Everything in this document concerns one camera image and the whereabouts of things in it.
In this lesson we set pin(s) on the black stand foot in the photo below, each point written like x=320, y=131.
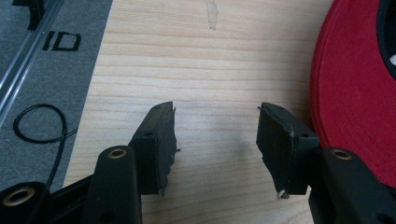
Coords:
x=32, y=12

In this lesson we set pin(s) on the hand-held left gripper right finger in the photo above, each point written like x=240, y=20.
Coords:
x=289, y=155

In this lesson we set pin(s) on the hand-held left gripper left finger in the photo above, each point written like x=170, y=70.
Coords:
x=154, y=149

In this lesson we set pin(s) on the metal rail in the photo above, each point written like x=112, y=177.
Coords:
x=21, y=62

